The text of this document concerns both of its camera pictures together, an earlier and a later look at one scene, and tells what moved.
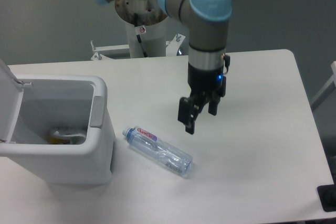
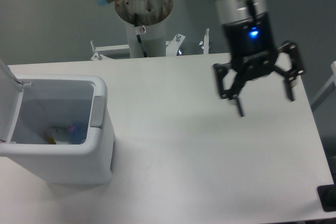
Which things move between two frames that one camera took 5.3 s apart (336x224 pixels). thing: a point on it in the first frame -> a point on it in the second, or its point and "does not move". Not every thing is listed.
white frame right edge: (327, 89) does not move
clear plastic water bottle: (166, 156) -> (73, 131)
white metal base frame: (172, 48) does not move
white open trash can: (57, 128) does not move
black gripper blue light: (206, 88) -> (254, 53)
